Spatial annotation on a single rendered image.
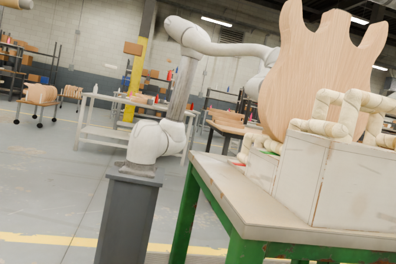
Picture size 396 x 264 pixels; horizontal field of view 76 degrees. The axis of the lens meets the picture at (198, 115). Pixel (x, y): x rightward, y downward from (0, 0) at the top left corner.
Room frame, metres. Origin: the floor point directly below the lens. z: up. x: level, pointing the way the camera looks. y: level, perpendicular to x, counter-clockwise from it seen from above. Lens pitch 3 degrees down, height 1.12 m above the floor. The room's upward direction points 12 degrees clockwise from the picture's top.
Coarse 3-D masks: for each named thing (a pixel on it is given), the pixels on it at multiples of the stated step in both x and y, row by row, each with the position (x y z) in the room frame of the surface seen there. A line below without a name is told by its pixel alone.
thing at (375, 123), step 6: (372, 114) 0.64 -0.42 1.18; (378, 114) 0.63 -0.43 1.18; (384, 114) 0.63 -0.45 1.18; (372, 120) 0.63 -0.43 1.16; (378, 120) 0.63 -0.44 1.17; (372, 126) 0.63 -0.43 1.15; (378, 126) 0.63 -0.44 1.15; (366, 132) 0.64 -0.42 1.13; (372, 132) 0.63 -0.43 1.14; (378, 132) 0.63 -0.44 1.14; (366, 138) 0.64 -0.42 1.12; (372, 138) 0.63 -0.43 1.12; (366, 144) 0.64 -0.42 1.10; (372, 144) 0.63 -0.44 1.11
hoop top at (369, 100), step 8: (352, 88) 0.52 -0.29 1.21; (360, 96) 0.50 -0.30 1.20; (368, 96) 0.51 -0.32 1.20; (376, 96) 0.52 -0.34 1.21; (368, 104) 0.52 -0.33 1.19; (376, 104) 0.52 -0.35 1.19; (384, 104) 0.52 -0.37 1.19; (392, 104) 0.53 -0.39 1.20; (384, 112) 0.54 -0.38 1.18; (392, 112) 0.54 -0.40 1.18
